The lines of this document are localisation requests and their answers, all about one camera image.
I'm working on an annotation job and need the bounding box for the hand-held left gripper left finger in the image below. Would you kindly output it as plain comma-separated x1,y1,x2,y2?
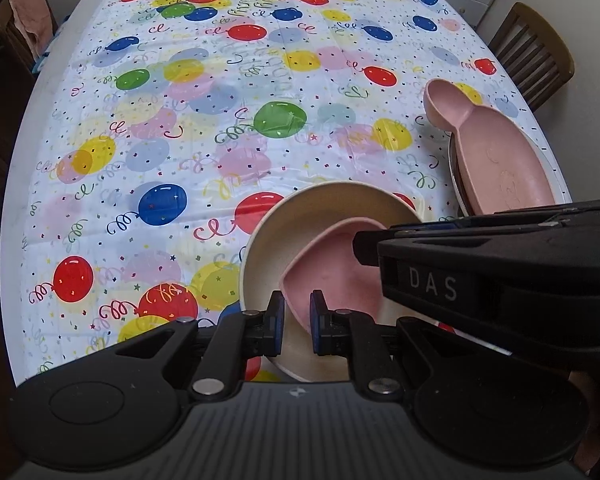
115,290,287,402

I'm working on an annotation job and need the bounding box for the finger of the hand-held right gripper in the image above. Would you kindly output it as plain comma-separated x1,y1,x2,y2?
422,198,600,228
352,214,600,267

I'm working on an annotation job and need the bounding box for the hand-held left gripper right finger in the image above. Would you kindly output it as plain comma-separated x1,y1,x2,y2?
309,288,507,402

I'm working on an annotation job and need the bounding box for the large white plate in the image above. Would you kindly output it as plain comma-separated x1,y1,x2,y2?
447,130,568,213

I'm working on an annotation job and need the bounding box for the small pink heart dish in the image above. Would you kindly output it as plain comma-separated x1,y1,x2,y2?
279,216,388,336

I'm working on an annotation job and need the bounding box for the beige bowl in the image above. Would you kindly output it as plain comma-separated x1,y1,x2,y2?
239,181,426,381

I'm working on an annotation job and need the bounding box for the pink bear-shaped plate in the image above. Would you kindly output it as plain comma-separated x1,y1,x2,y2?
424,78,558,217

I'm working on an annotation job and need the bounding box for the wooden chair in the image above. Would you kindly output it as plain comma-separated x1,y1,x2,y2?
0,0,61,73
487,2,576,113

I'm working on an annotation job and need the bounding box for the balloon print tablecloth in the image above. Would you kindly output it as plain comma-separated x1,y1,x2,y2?
20,0,546,386

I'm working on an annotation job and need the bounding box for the pink towel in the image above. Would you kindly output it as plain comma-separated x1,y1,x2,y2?
7,0,56,48

